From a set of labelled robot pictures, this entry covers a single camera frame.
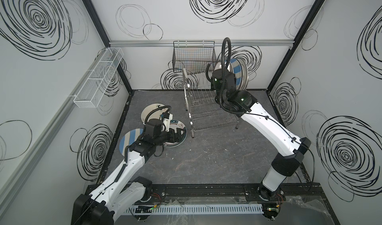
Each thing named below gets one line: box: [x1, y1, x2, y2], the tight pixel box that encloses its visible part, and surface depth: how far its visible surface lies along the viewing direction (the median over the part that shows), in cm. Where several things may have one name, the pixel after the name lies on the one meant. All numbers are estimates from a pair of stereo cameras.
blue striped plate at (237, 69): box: [229, 58, 243, 91], surface depth 72 cm
